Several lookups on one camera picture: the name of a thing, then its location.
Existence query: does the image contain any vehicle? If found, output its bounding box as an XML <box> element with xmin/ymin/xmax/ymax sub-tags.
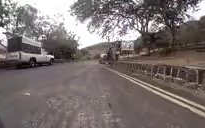
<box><xmin>98</xmin><ymin>41</ymin><xmax>123</xmax><ymax>66</ymax></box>

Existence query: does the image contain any wooded hill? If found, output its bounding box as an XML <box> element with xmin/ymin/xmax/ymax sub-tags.
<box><xmin>79</xmin><ymin>41</ymin><xmax>112</xmax><ymax>61</ymax></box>

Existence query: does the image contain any person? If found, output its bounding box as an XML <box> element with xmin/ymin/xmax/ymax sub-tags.
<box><xmin>70</xmin><ymin>53</ymin><xmax>76</xmax><ymax>65</ymax></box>

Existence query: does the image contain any grey asphalt road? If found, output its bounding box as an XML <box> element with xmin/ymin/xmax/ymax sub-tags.
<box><xmin>0</xmin><ymin>59</ymin><xmax>205</xmax><ymax>128</ymax></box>

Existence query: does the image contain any clump of dark trees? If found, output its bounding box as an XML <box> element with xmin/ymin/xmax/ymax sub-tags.
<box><xmin>39</xmin><ymin>22</ymin><xmax>80</xmax><ymax>61</ymax></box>

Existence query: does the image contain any large spreading tree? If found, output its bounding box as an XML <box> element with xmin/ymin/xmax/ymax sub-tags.
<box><xmin>69</xmin><ymin>0</ymin><xmax>205</xmax><ymax>56</ymax></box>

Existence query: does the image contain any double painted road line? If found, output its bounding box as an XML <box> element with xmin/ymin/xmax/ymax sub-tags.
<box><xmin>102</xmin><ymin>65</ymin><xmax>205</xmax><ymax>122</ymax></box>

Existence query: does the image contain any bare earth slope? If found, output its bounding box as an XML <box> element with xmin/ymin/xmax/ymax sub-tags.
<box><xmin>119</xmin><ymin>46</ymin><xmax>205</xmax><ymax>70</ymax></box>

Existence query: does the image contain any white pickup truck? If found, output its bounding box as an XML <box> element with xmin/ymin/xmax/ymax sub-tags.
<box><xmin>5</xmin><ymin>35</ymin><xmax>56</xmax><ymax>69</ymax></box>

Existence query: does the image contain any dark roadside strip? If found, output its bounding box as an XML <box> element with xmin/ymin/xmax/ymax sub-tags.
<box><xmin>104</xmin><ymin>65</ymin><xmax>205</xmax><ymax>111</ymax></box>

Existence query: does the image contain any large leafy tree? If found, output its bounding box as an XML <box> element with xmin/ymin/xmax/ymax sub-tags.
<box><xmin>0</xmin><ymin>0</ymin><xmax>44</xmax><ymax>43</ymax></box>

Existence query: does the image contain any building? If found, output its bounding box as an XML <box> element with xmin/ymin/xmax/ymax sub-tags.
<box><xmin>175</xmin><ymin>14</ymin><xmax>205</xmax><ymax>48</ymax></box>

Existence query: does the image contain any low stone wall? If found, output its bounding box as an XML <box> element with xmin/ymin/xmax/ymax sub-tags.
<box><xmin>114</xmin><ymin>60</ymin><xmax>205</xmax><ymax>88</ymax></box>

